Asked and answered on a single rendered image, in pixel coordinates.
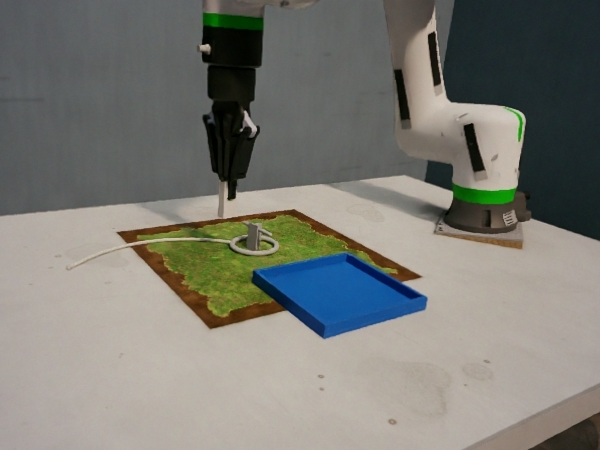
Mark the blue tray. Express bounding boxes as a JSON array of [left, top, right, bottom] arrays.
[[252, 252, 428, 339]]

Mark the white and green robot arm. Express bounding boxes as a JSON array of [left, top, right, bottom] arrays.
[[196, 0, 532, 234]]

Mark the green grass mat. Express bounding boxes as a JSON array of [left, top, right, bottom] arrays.
[[116, 209, 422, 330]]

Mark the grey cable loop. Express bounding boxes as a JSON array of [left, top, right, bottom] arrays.
[[229, 235, 279, 256]]

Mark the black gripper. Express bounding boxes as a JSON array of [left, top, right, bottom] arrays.
[[202, 65, 260, 219]]

